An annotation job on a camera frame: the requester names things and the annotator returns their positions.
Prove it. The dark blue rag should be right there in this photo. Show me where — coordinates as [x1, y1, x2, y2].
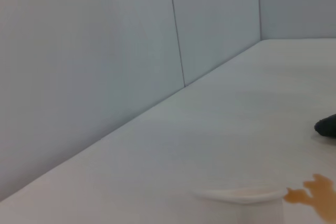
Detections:
[314, 113, 336, 139]

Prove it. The brown water stain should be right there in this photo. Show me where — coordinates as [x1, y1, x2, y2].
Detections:
[285, 173, 336, 222]

